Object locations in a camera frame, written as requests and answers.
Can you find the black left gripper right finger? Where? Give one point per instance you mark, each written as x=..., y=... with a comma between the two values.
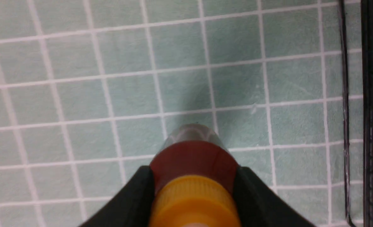
x=259, y=206

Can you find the green checkered tablecloth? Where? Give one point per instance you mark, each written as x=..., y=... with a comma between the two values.
x=90, y=90

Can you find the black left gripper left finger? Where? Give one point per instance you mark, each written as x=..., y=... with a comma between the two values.
x=131, y=206

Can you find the red ketchup bottle yellow cap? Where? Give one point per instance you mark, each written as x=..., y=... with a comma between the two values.
x=194, y=176

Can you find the black wire mesh rack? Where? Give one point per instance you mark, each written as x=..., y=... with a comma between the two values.
x=366, y=17

